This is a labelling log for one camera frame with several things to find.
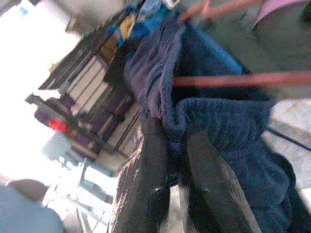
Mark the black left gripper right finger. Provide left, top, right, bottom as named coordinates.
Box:
left=186, top=130, right=262, bottom=233

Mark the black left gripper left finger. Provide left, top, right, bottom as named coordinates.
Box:
left=110, top=120, right=171, bottom=233

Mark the dark navy garment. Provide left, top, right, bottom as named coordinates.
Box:
left=123, top=21, right=311, bottom=233

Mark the pink plastic clothes hanger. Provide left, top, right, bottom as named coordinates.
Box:
left=173, top=0, right=311, bottom=90

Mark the pale blue plastic stool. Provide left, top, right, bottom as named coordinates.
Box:
left=42, top=135, right=118, bottom=219

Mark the black metal shelf rack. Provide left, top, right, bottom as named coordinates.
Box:
left=25, top=9, right=142, bottom=161

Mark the bright blue garment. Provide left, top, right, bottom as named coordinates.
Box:
left=105, top=0, right=244, bottom=76

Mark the grey green garment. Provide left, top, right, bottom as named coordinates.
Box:
left=194, top=0, right=311, bottom=75

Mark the pink garment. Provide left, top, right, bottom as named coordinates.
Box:
left=252, top=0, right=310, bottom=28

